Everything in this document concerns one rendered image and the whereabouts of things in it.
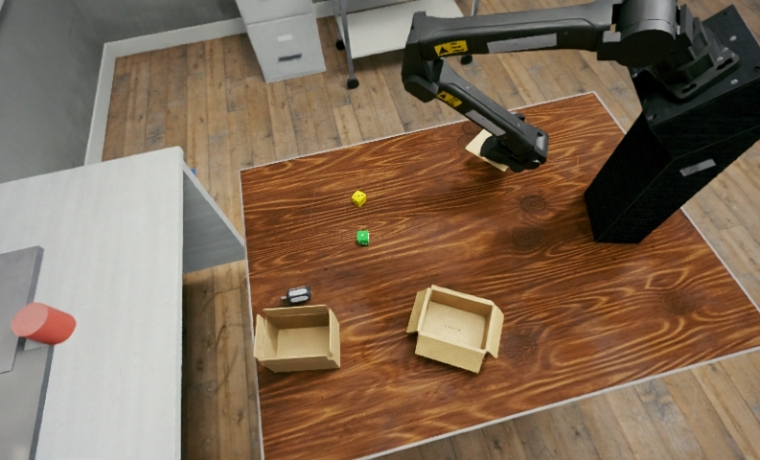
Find yellow die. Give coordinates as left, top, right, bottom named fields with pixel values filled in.
left=352, top=191, right=366, bottom=207

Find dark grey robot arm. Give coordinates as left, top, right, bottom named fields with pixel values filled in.
left=401, top=0, right=742, bottom=173

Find beige mat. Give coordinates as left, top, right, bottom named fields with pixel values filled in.
left=465, top=129, right=508, bottom=172

